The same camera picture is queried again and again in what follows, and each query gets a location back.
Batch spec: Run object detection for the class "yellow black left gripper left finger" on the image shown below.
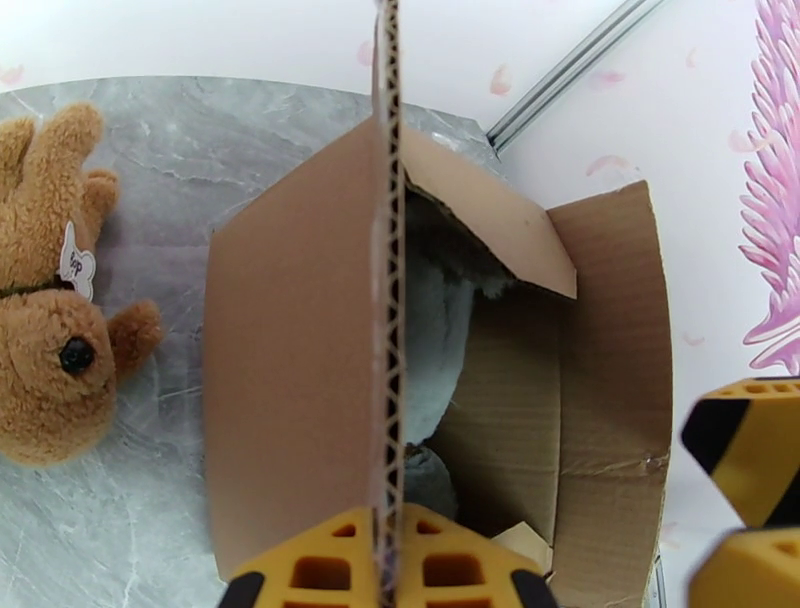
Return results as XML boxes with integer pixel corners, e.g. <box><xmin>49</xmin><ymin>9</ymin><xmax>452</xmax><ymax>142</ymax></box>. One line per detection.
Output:
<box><xmin>218</xmin><ymin>506</ymin><xmax>384</xmax><ymax>608</ymax></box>

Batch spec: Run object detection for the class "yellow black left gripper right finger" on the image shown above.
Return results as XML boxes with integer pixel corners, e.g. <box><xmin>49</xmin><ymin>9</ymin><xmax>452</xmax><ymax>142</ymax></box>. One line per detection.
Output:
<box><xmin>399</xmin><ymin>501</ymin><xmax>559</xmax><ymax>608</ymax></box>

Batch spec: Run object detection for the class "cardboard box with grey plush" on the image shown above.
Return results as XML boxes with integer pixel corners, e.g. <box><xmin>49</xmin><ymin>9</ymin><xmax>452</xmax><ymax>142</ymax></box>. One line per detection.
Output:
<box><xmin>202</xmin><ymin>0</ymin><xmax>675</xmax><ymax>608</ymax></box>

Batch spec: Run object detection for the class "brown plush bear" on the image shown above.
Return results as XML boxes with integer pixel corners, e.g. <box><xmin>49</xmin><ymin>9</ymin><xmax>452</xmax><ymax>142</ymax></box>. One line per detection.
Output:
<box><xmin>0</xmin><ymin>102</ymin><xmax>165</xmax><ymax>469</ymax></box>

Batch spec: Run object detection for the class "grey plush toy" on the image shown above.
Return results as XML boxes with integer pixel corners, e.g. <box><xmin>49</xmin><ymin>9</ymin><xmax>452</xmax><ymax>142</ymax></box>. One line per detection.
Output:
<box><xmin>402</xmin><ymin>193</ymin><xmax>520</xmax><ymax>520</ymax></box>

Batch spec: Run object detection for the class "aluminium corner post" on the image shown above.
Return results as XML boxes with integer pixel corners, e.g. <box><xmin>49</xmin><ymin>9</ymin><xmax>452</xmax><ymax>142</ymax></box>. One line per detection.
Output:
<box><xmin>486</xmin><ymin>0</ymin><xmax>667</xmax><ymax>153</ymax></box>

